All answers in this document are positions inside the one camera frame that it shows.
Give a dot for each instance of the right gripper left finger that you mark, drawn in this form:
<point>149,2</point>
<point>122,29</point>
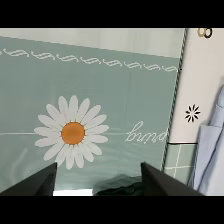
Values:
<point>38,184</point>

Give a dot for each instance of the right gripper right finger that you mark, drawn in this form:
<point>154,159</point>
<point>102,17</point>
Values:
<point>160,183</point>

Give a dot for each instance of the dark green garment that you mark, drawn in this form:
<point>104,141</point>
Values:
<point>116,188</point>

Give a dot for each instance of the light blue shirt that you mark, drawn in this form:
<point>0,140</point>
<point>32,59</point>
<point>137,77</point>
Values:
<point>208,156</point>

